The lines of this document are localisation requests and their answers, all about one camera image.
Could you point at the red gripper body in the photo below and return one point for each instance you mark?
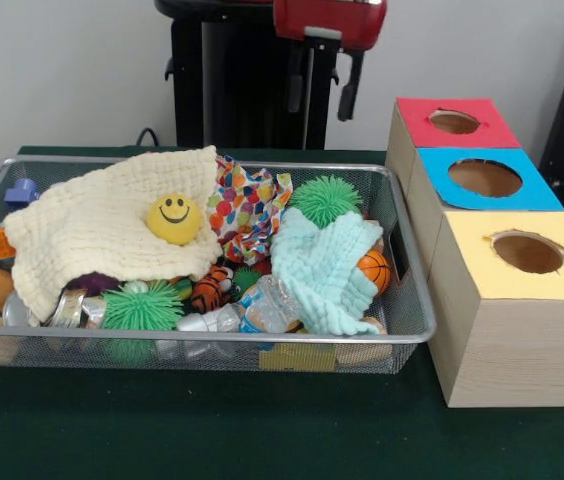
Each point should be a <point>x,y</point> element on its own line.
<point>327,20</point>

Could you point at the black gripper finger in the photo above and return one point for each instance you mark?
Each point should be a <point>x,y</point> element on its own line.
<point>296,95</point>
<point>349,100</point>

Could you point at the green spiky rubber ball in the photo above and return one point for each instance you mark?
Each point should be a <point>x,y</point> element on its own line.
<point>326,197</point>
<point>142,306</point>

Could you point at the light blue waffle cloth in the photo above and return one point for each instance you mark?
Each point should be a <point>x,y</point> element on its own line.
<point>322,270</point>

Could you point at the wooden box with three holes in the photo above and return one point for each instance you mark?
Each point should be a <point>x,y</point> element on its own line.
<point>512,350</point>

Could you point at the colourful polka dot cloth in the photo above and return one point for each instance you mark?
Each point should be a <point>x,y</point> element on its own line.
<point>244,210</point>

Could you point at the small orange basketball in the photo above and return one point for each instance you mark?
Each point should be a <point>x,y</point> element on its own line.
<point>376,270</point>

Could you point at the yellow smiley ball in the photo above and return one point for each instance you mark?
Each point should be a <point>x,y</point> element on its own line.
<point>174,219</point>

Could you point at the crushed bottle with blue label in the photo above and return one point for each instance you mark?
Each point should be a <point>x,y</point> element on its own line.
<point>267,307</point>

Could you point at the tiger plush toy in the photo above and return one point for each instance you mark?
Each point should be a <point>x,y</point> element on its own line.
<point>209,292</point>

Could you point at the cream waffle cloth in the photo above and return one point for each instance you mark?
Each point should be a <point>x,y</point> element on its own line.
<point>92,235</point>

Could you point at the purple toy block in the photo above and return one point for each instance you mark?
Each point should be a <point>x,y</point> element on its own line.
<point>22,192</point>

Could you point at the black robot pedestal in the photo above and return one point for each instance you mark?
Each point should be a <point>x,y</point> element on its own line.
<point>242,90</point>

